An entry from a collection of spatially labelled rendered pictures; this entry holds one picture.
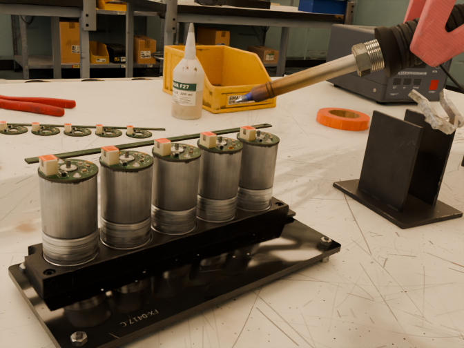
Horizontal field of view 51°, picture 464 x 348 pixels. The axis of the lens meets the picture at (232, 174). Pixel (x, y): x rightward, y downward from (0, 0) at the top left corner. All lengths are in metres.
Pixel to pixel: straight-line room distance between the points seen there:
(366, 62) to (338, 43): 0.56
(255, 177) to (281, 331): 0.09
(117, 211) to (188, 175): 0.04
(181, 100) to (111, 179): 0.31
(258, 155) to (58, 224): 0.11
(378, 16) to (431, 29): 6.07
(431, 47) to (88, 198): 0.16
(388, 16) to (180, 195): 6.00
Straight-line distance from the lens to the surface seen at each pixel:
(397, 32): 0.24
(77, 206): 0.22
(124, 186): 0.23
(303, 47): 6.08
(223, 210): 0.27
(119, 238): 0.24
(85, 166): 0.23
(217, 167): 0.26
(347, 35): 0.78
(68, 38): 4.34
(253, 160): 0.27
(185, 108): 0.53
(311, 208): 0.35
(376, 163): 0.37
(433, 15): 0.24
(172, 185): 0.24
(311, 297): 0.26
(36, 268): 0.23
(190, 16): 2.87
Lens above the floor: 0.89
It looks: 22 degrees down
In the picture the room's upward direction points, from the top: 6 degrees clockwise
